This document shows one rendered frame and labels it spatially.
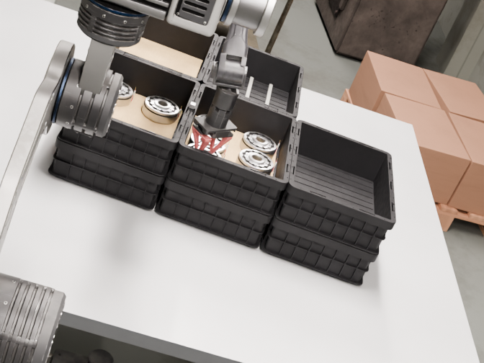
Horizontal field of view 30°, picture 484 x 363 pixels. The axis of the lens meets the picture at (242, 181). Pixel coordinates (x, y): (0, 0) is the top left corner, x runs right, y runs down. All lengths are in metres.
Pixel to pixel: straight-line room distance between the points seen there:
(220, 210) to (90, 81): 0.68
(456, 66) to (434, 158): 2.18
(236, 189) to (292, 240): 0.21
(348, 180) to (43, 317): 1.30
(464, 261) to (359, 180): 1.71
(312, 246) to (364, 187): 0.35
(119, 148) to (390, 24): 3.74
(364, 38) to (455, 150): 1.73
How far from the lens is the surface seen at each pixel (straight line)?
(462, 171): 4.36
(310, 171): 2.64
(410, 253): 2.75
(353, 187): 2.66
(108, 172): 2.39
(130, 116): 2.56
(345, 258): 2.43
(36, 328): 1.61
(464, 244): 4.49
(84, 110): 1.87
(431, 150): 4.26
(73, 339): 3.02
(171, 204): 2.40
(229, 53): 2.26
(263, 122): 2.66
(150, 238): 2.33
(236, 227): 2.40
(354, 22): 5.84
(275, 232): 2.40
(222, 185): 2.34
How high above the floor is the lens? 2.04
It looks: 30 degrees down
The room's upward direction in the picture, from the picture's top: 23 degrees clockwise
